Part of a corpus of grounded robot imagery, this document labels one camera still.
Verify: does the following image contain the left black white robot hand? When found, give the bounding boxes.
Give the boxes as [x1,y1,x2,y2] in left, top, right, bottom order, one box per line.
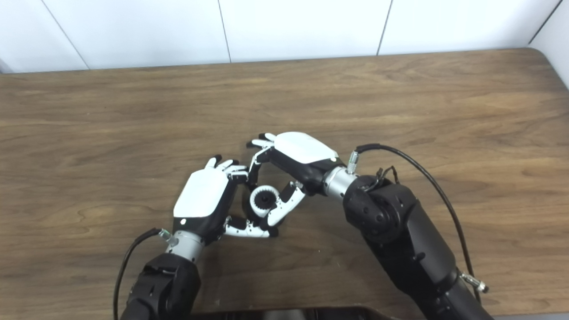
[172,155,280,245]

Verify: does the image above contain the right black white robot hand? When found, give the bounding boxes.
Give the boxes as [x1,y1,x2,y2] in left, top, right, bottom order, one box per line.
[246,132,347,227]

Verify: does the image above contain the white ring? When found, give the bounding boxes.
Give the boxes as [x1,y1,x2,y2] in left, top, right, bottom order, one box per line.
[249,185,280,218]

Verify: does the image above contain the round black part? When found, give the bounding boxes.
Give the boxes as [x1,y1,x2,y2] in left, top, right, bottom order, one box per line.
[241,184,276,223]

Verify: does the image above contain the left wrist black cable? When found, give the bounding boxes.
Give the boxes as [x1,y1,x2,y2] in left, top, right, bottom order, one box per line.
[112,228,178,320]

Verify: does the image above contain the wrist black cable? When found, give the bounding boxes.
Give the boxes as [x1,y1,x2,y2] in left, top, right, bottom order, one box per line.
[346,143,489,305]
[112,228,178,320]

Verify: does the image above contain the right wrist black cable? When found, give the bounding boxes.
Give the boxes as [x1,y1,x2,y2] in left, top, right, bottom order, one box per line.
[346,143,489,305]

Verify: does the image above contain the right arm thin black wire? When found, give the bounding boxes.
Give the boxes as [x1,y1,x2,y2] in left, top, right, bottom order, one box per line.
[375,166,401,185]

